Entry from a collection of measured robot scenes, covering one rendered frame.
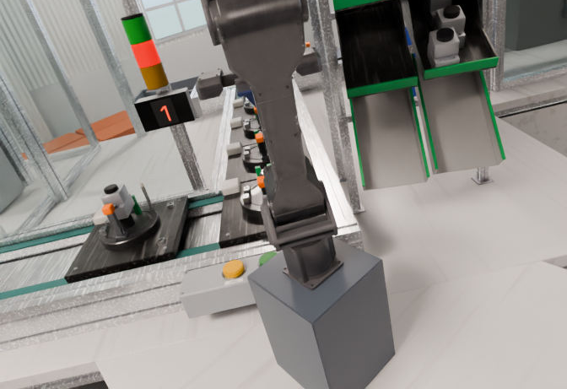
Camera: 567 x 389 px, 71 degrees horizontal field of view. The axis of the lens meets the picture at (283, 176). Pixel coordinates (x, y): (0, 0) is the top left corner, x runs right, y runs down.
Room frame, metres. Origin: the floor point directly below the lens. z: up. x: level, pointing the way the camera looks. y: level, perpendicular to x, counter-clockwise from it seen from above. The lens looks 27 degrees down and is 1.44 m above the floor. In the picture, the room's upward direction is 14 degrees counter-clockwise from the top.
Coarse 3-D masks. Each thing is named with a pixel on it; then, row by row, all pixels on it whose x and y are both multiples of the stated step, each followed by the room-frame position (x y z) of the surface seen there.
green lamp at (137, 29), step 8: (144, 16) 0.94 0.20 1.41; (128, 24) 0.91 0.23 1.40; (136, 24) 0.91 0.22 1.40; (144, 24) 0.92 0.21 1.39; (128, 32) 0.91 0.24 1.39; (136, 32) 0.91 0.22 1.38; (144, 32) 0.92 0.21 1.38; (128, 40) 0.92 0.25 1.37; (136, 40) 0.91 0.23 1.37; (144, 40) 0.91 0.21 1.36
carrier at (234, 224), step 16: (224, 192) 0.88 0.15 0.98; (240, 192) 0.88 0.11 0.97; (256, 192) 0.82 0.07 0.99; (224, 208) 0.82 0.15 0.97; (240, 208) 0.80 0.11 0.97; (256, 208) 0.75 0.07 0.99; (224, 224) 0.75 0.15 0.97; (240, 224) 0.73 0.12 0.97; (256, 224) 0.72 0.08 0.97; (224, 240) 0.69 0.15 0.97; (240, 240) 0.69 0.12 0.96
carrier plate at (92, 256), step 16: (160, 208) 0.90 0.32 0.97; (176, 208) 0.88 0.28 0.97; (96, 224) 0.90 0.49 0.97; (160, 224) 0.82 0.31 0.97; (176, 224) 0.80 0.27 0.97; (96, 240) 0.82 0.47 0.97; (176, 240) 0.74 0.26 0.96; (80, 256) 0.77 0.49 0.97; (96, 256) 0.75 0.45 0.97; (112, 256) 0.74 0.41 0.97; (128, 256) 0.72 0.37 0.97; (144, 256) 0.71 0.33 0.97; (160, 256) 0.70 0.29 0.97; (80, 272) 0.71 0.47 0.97; (96, 272) 0.70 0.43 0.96; (112, 272) 0.70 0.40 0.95
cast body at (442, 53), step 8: (432, 32) 0.75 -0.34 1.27; (440, 32) 0.73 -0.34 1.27; (448, 32) 0.72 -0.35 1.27; (432, 40) 0.73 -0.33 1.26; (440, 40) 0.72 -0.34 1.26; (448, 40) 0.71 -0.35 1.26; (456, 40) 0.71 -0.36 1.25; (432, 48) 0.73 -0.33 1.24; (440, 48) 0.71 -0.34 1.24; (448, 48) 0.71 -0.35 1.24; (456, 48) 0.71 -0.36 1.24; (432, 56) 0.74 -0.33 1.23; (440, 56) 0.72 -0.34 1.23; (448, 56) 0.72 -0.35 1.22; (456, 56) 0.71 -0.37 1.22; (432, 64) 0.74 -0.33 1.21; (440, 64) 0.71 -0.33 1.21; (448, 64) 0.71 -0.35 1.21
